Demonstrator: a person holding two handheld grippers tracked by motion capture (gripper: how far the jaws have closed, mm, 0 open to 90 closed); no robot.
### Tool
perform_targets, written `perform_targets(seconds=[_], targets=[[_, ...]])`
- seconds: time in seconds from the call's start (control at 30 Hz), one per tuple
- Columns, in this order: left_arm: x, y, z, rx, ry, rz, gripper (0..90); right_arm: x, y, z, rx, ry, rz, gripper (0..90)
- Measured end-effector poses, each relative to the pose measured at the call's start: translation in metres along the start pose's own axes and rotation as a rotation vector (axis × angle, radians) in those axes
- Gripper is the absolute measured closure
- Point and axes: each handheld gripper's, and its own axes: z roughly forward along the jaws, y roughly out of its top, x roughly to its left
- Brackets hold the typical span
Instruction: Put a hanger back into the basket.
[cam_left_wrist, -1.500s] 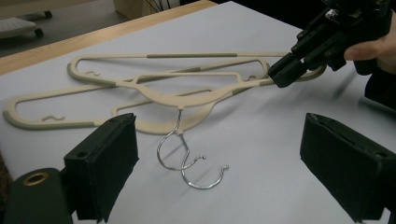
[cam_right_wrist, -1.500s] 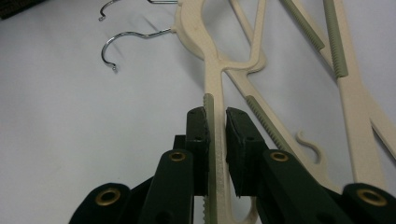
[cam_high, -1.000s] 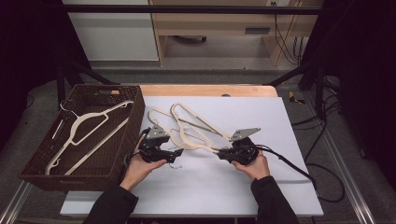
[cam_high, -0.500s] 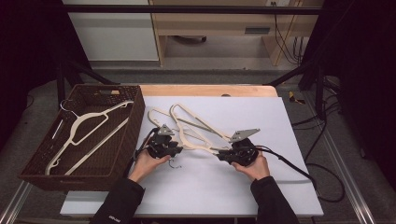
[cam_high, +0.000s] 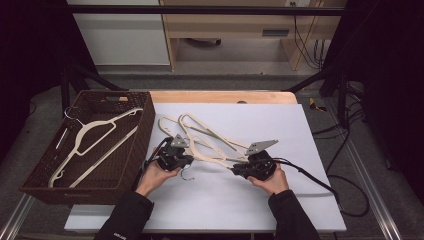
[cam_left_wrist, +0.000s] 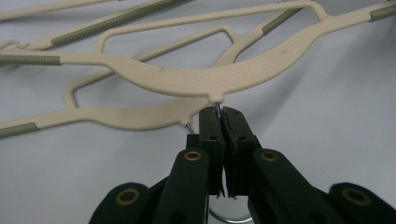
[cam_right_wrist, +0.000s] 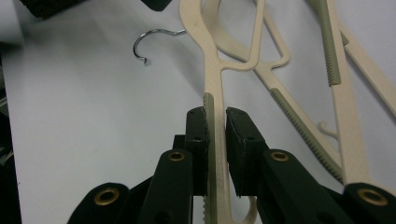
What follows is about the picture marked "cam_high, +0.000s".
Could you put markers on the black horizontal frame bar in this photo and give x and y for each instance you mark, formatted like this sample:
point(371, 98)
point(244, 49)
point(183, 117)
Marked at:
point(200, 10)

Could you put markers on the person's left hand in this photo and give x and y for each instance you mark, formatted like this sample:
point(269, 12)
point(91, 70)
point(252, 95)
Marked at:
point(155, 178)

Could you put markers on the person's right hand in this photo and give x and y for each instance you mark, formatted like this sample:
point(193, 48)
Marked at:
point(275, 183)

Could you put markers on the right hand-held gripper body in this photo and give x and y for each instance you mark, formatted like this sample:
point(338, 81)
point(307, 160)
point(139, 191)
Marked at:
point(261, 165)

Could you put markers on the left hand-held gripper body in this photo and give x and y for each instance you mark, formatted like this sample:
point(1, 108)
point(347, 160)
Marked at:
point(171, 156)

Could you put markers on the beige clothes hanger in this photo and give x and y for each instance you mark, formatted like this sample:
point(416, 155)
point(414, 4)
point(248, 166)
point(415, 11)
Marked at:
point(161, 123)
point(186, 128)
point(95, 125)

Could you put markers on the black curtain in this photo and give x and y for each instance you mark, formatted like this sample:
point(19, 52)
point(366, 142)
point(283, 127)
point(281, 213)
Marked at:
point(390, 83)
point(30, 50)

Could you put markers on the white cabinet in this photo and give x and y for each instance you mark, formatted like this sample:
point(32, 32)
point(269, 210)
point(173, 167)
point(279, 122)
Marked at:
point(123, 40)

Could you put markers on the aluminium rail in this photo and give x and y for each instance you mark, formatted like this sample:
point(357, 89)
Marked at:
point(13, 220)
point(376, 203)

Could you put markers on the brown woven basket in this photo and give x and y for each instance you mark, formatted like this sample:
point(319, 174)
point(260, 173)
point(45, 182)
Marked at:
point(126, 146)

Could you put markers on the light wooden desk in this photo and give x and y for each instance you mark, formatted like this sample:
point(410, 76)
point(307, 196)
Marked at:
point(233, 25)

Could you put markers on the white table mat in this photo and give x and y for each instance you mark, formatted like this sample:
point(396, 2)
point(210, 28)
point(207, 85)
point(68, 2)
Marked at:
point(216, 206)

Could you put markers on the black metal stand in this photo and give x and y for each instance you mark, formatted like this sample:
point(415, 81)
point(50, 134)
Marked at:
point(65, 90)
point(341, 96)

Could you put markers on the yellow and black tool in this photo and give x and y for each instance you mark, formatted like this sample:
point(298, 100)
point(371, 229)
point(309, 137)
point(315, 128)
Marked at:
point(315, 106)

